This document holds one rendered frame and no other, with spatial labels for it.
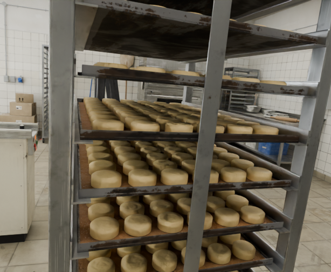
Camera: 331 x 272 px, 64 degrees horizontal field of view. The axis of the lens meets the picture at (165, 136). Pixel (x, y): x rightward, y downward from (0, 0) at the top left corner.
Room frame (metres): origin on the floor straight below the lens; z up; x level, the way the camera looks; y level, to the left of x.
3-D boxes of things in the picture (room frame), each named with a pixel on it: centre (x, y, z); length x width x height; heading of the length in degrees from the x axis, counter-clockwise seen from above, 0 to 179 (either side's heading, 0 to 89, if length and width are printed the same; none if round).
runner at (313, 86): (0.79, -0.15, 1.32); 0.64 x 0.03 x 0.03; 19
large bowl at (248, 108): (5.67, -1.78, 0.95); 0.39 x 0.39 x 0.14
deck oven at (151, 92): (5.71, -0.15, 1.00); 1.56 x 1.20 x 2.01; 105
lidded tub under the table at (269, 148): (4.86, -2.02, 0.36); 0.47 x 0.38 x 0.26; 107
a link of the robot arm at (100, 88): (1.81, 0.46, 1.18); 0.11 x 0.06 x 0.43; 18
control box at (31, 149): (2.02, 1.04, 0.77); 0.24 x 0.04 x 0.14; 18
